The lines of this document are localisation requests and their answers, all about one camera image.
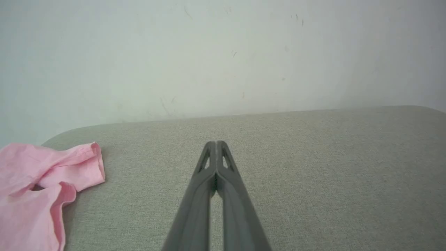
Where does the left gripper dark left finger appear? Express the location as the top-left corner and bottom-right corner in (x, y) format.
(162, 141), (217, 251)

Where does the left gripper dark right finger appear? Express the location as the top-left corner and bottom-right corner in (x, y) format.
(216, 141), (272, 251)

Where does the pink cloth garment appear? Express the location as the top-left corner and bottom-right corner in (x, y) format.
(0, 141), (106, 251)

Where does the grey fabric sofa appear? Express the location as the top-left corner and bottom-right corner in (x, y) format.
(41, 105), (446, 251)

